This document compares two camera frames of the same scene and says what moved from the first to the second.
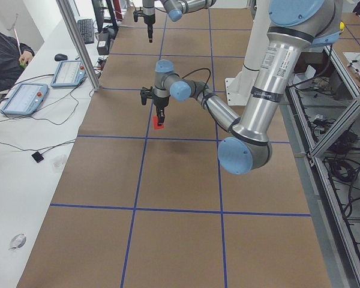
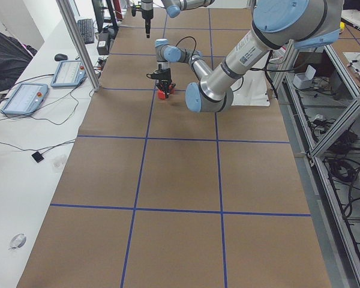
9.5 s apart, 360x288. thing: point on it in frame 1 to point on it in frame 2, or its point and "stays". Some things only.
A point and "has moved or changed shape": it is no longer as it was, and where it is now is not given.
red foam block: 155,121 has moved or changed shape
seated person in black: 7,59 stays
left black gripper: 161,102 to 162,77
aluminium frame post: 69,17 stays
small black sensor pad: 38,157 stays
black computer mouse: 60,57 stays
